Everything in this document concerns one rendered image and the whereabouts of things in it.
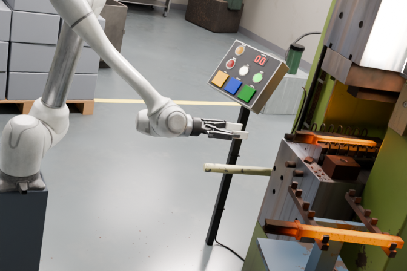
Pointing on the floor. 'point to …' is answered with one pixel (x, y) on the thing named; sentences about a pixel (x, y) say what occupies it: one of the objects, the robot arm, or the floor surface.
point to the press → (201, 14)
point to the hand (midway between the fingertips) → (238, 130)
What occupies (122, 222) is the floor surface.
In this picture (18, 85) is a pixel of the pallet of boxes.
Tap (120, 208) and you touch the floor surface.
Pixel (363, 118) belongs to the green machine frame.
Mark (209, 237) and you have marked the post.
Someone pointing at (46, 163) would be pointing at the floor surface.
